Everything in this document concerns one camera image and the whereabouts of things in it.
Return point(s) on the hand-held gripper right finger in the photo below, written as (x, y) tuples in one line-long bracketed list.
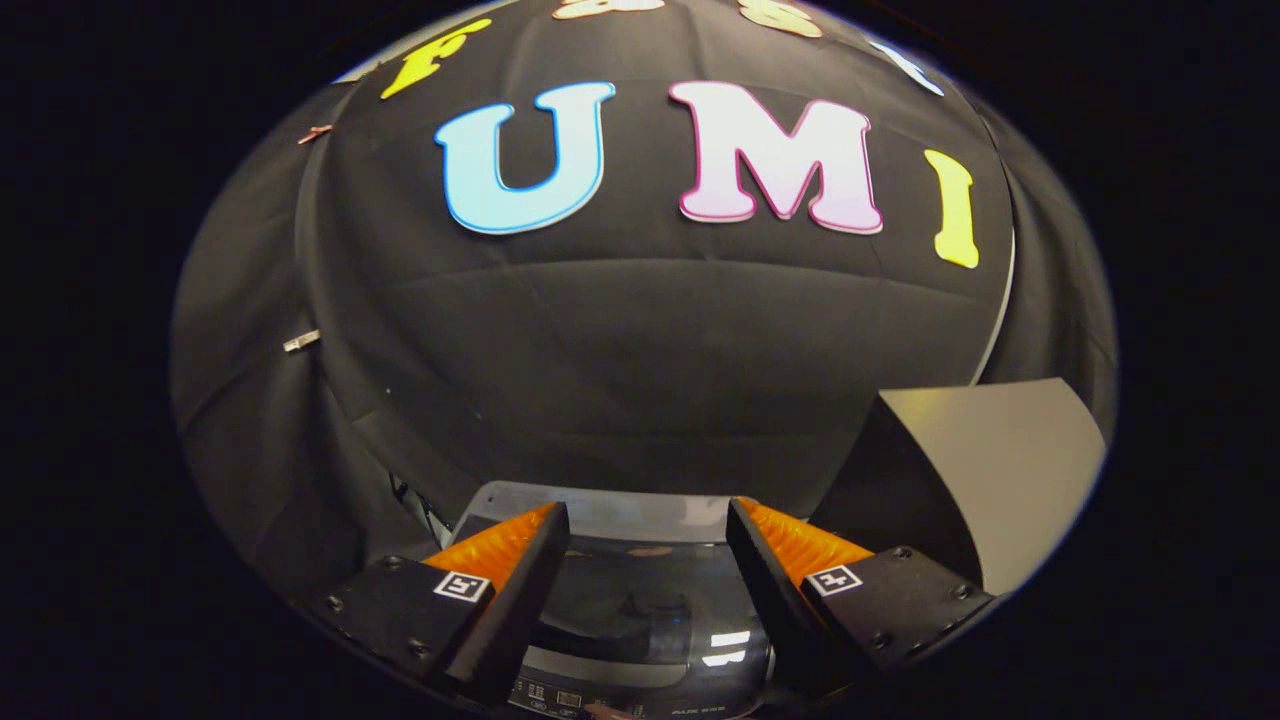
[(775, 610)]

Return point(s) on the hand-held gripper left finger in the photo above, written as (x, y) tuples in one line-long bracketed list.
[(510, 610)]

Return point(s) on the black backdrop cloth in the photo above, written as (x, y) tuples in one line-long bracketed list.
[(650, 330)]

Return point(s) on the silver clip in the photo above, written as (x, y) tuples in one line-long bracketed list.
[(301, 341)]

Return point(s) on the copper clip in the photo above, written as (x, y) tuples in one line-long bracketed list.
[(315, 132)]

